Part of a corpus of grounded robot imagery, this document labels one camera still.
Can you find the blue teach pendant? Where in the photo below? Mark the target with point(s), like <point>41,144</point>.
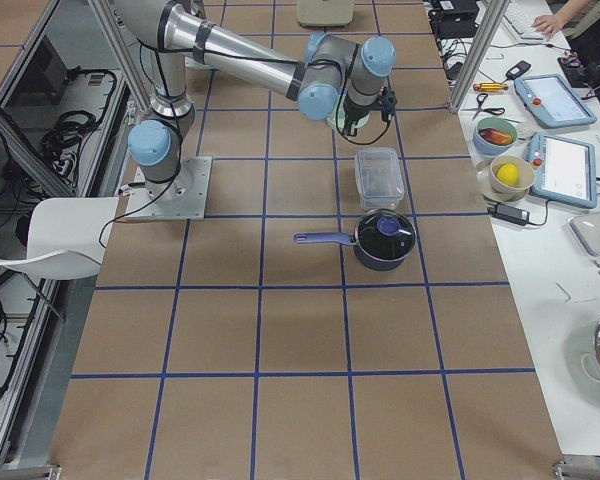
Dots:
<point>551,100</point>
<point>565,170</point>

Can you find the black scissors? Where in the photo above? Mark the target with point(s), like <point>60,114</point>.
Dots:
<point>481,109</point>

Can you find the aluminium frame post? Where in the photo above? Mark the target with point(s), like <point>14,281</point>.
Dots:
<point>490,22</point>

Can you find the white keyboard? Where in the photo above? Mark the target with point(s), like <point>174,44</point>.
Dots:
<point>519,24</point>

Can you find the clear plastic food container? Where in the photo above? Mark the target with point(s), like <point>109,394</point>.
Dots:
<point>378,178</point>

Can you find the red apple fruit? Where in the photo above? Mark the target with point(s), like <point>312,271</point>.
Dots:
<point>495,136</point>

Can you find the yellow lemon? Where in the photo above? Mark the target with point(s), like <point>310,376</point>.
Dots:
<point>508,174</point>

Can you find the black car key fob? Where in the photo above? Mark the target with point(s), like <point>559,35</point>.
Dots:
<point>517,70</point>

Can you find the dark blue saucepan with lid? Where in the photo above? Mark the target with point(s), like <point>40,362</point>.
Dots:
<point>381,240</point>

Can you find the black device box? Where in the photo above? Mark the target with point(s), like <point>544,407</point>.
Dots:
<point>453,19</point>

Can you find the beige plate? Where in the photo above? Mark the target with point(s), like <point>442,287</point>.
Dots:
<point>485,187</point>

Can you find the lower blue teach pendant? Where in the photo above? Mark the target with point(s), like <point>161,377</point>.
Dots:
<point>565,170</point>

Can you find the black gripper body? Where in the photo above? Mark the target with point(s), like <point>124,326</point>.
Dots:
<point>354,107</point>

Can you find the person hand on keyboard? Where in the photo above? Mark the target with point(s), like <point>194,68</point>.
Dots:
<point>549,25</point>

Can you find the upper blue teach pendant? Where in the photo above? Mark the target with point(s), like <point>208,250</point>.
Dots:
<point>551,100</point>

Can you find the teal bowl with red fruit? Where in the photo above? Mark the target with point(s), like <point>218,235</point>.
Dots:
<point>486,148</point>

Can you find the white plastic chair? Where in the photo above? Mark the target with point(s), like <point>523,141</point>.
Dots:
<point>65,238</point>

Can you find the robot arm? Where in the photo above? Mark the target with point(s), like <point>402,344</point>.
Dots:
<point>336,77</point>

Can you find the orange screwdriver handle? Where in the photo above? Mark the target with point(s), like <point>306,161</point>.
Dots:
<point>490,87</point>

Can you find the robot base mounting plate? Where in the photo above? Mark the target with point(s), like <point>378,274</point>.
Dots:
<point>184,199</point>

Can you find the beige bowl with lemon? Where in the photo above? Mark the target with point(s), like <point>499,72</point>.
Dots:
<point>526,172</point>

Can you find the grey kitchen scale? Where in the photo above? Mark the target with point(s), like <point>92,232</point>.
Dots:
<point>586,229</point>

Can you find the black power adapter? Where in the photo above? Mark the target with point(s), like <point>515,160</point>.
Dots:
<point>509,214</point>

